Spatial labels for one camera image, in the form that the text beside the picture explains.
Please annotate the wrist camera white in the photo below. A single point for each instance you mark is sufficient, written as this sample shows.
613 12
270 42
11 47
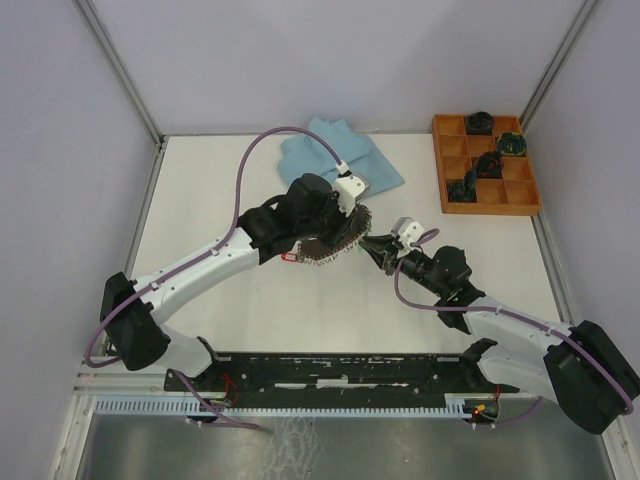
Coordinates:
407 232
350 188

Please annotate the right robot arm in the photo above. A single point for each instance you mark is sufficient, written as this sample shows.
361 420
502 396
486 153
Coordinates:
579 368

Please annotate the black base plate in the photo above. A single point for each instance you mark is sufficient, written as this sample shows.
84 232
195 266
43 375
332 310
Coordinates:
333 381

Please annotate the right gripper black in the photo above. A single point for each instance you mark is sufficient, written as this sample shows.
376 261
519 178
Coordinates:
376 243

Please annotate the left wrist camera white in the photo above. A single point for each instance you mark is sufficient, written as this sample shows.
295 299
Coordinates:
350 188

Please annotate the metal key organizer plate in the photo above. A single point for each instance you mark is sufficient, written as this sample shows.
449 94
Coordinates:
314 252

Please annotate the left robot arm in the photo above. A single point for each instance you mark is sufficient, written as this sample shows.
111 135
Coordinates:
312 213

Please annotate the red tag key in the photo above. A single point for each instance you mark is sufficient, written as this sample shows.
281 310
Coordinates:
289 257

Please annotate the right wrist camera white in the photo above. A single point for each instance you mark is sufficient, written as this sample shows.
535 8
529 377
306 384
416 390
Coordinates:
407 232

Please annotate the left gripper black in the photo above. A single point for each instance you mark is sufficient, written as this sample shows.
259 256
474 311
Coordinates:
343 221

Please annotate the wooden compartment tray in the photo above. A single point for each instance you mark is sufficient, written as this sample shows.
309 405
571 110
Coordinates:
483 165

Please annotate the light blue cloth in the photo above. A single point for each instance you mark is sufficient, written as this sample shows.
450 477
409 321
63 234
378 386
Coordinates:
301 154

